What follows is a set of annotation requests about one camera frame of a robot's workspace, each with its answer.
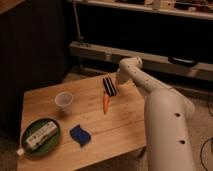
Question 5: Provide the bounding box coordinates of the green round plate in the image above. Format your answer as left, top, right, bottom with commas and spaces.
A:
20, 118, 61, 158

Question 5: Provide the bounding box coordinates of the white labelled bottle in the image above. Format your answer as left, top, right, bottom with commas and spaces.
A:
16, 121, 58, 156

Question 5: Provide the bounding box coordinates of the metal vertical pole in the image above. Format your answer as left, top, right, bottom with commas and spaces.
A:
73, 0, 83, 45

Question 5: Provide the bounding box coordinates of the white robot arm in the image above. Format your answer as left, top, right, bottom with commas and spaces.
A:
116, 57, 196, 171

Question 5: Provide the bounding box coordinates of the black handle on rail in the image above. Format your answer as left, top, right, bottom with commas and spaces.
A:
168, 57, 198, 67

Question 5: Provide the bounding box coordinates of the orange carrot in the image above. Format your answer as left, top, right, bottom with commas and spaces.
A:
103, 92, 110, 114

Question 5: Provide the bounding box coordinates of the blue sponge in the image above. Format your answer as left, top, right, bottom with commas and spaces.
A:
69, 125, 91, 147

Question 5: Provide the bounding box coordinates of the black floor cable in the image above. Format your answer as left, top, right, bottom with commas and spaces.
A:
199, 99, 213, 171

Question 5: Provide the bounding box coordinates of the clear plastic cup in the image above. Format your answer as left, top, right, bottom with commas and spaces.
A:
54, 92, 73, 115

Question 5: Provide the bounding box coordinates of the grey metal rail beam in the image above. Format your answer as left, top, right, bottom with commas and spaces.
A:
69, 41, 213, 81

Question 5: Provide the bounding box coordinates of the wooden low table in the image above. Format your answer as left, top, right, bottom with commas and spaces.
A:
17, 76, 146, 171

